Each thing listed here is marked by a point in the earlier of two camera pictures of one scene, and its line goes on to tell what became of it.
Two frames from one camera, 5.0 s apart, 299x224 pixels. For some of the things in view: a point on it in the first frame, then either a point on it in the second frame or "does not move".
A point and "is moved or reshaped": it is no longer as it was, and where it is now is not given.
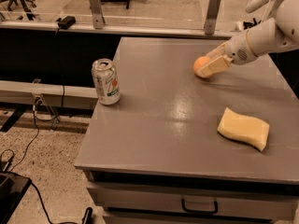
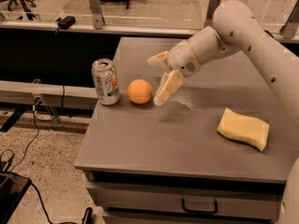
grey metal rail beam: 24,93 does not move
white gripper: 237,49 -> 183,59
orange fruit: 198,64 is moved or reshaped
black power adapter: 66,23 does not move
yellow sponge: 251,130 does not move
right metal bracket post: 210,19 does not move
